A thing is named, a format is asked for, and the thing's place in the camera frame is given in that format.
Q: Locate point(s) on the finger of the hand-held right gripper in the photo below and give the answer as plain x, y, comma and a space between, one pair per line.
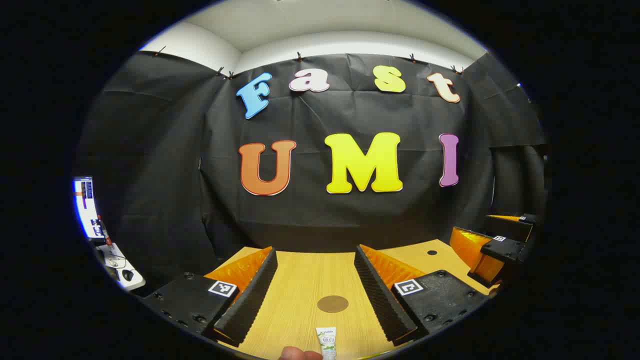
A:
502, 248
510, 227

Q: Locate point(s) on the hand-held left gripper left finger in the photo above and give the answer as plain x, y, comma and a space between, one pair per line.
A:
250, 300

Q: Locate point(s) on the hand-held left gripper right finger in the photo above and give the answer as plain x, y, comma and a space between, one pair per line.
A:
380, 300

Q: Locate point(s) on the round brown coaster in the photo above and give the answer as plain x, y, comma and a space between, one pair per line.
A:
333, 304

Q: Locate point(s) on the white toothpaste tube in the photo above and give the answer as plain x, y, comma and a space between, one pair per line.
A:
326, 342

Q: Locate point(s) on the wooden desktop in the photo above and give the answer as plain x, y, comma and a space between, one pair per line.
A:
310, 270

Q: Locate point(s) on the black computer mouse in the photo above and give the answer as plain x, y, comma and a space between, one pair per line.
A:
127, 274

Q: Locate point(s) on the white side desk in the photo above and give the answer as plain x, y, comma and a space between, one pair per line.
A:
117, 270

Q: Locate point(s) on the black backdrop cloth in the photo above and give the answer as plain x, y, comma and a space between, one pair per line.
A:
200, 165

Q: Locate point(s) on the computer monitor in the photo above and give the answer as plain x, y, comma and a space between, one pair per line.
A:
86, 205

